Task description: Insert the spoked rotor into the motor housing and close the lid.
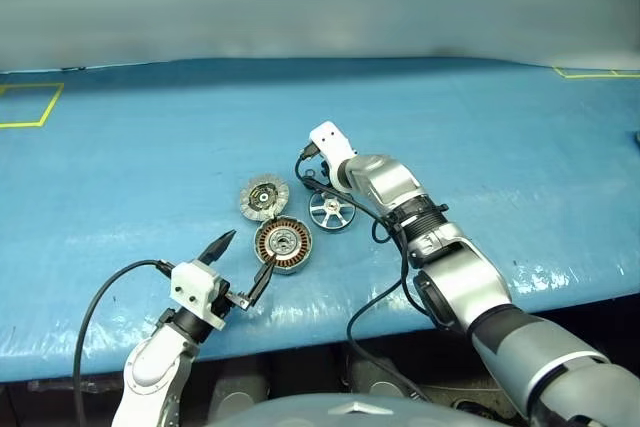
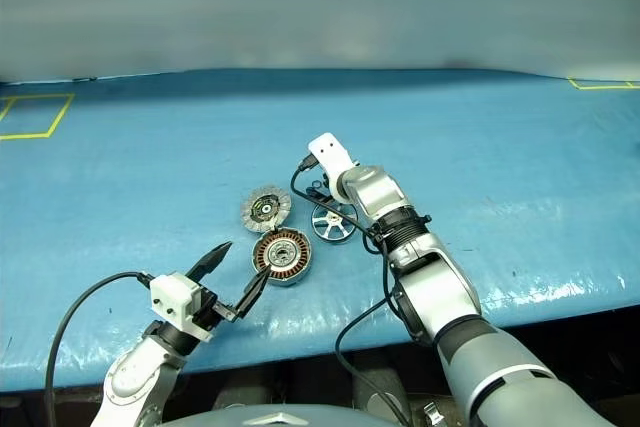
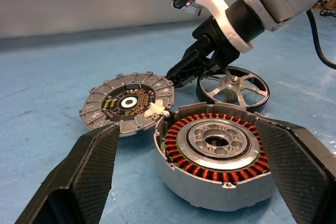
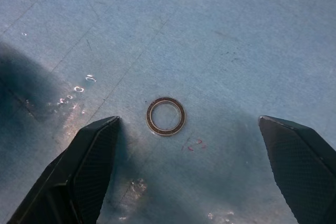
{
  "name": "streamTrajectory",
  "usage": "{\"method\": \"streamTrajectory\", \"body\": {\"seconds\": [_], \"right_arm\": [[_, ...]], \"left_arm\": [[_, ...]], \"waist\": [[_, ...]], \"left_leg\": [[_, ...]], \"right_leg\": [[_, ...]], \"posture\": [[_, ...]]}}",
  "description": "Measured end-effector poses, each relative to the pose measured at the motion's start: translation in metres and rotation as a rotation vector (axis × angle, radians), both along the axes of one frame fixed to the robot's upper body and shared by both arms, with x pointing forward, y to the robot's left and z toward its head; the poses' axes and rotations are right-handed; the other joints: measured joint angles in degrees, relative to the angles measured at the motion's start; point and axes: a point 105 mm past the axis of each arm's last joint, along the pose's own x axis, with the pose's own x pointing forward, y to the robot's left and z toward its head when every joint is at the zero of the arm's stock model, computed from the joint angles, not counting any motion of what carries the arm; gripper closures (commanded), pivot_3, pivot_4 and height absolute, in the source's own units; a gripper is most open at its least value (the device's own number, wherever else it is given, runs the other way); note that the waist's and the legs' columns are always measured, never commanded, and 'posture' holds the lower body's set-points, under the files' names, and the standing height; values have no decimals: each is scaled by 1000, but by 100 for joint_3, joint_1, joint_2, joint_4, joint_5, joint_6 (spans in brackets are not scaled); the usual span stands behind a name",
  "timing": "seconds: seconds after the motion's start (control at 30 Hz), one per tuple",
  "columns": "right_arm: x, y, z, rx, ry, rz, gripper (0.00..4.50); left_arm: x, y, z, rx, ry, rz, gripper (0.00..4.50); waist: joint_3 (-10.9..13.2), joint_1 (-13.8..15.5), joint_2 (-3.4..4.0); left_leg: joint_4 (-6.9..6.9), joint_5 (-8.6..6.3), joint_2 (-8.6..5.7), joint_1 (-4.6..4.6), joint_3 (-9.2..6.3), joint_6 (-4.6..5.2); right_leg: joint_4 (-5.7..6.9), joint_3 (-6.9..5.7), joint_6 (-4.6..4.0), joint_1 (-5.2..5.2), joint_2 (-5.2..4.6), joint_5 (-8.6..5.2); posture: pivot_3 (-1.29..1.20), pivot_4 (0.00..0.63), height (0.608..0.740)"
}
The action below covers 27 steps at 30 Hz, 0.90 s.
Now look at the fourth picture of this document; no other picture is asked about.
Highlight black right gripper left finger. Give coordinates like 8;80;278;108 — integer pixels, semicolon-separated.
7;115;120;224

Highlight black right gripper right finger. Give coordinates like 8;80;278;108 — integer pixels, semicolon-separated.
258;115;336;224

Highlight blue plastic table cover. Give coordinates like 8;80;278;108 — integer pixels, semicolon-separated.
0;0;336;224

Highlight small metal bearing ring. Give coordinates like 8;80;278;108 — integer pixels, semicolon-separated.
145;97;186;137

